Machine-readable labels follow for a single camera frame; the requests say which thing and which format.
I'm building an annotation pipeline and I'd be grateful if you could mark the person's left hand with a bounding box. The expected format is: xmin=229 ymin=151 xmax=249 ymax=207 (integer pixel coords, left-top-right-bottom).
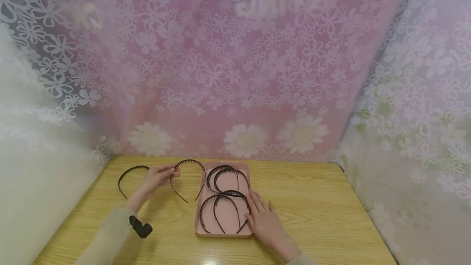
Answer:
xmin=137 ymin=164 xmax=182 ymax=205

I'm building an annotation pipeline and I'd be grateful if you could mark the person's right hand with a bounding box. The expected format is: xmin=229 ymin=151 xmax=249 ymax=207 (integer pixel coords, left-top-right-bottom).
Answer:
xmin=244 ymin=189 xmax=297 ymax=258

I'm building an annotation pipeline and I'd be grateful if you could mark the black toothed headband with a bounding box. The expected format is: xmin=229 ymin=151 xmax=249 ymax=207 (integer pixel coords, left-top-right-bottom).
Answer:
xmin=169 ymin=159 xmax=206 ymax=204
xmin=213 ymin=190 xmax=252 ymax=235
xmin=206 ymin=165 xmax=240 ymax=194
xmin=199 ymin=194 xmax=242 ymax=234

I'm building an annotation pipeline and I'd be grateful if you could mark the person's left forearm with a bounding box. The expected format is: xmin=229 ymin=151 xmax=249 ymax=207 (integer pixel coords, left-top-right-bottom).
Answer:
xmin=74 ymin=198 xmax=146 ymax=265

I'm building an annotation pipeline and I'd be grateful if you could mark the pink rectangular tray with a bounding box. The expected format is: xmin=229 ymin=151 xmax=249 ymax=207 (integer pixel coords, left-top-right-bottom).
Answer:
xmin=193 ymin=161 xmax=254 ymax=238

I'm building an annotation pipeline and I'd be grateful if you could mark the black wrist band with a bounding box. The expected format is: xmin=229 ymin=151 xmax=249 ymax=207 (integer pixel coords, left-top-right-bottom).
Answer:
xmin=128 ymin=215 xmax=154 ymax=239

